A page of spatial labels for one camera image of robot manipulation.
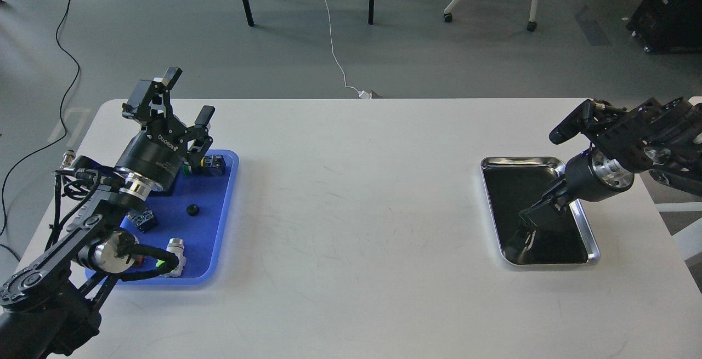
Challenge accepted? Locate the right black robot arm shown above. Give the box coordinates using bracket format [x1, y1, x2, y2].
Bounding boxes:
[519, 98, 701, 229]

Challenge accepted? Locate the black equipment case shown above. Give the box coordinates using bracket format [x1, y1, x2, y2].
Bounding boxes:
[626, 0, 701, 54]

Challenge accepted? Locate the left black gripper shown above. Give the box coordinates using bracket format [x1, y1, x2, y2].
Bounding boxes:
[115, 67, 215, 191]

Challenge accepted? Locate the silver metal tray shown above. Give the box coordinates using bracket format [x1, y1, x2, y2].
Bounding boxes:
[480, 156, 600, 270]

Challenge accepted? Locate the white object at edge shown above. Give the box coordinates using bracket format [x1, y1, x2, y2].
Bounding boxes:
[656, 202, 701, 266]

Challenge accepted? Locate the black floor cable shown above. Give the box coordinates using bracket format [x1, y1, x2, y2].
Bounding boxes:
[0, 0, 127, 264]

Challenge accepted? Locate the green silver push button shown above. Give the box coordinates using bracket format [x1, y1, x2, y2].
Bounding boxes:
[163, 237, 186, 277]

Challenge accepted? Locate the yellow black switch part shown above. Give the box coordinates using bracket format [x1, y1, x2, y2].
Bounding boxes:
[181, 155, 227, 176]

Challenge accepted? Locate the black blue contact block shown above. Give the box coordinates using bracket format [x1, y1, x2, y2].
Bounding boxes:
[126, 208, 160, 232]

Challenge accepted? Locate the blue plastic tray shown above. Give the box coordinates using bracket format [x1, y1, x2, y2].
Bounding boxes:
[118, 149, 239, 287]

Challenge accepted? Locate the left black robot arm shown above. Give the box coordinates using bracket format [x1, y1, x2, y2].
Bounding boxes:
[2, 67, 214, 358]

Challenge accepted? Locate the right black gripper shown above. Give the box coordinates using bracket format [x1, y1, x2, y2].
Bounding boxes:
[518, 151, 635, 231]

